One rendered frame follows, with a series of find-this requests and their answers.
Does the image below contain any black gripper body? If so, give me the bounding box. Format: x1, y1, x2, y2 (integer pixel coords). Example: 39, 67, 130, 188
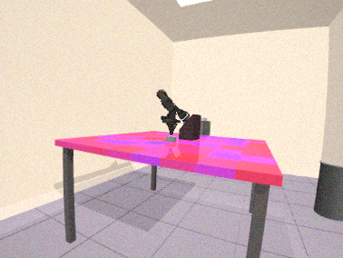
162, 112, 181, 124

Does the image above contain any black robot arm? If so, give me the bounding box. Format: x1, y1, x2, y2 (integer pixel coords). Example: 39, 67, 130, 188
156, 89, 191, 123

